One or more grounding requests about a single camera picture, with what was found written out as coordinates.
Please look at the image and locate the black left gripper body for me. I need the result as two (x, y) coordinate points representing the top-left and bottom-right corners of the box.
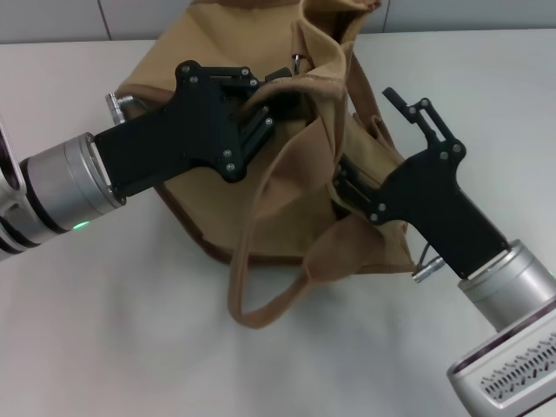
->
(93, 58), (249, 204)

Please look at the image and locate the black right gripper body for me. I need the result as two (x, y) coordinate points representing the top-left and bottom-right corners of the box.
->
(367, 139), (510, 280)

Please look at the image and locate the khaki canvas food bag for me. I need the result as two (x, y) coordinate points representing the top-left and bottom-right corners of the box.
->
(122, 0), (416, 334)

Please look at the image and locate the left gripper silver connector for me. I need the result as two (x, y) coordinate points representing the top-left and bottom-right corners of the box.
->
(105, 91), (144, 126)

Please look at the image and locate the right gripper cable connector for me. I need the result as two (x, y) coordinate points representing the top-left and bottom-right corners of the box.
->
(410, 242), (445, 284)

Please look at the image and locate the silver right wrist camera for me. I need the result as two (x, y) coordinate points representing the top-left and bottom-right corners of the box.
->
(446, 328), (556, 417)

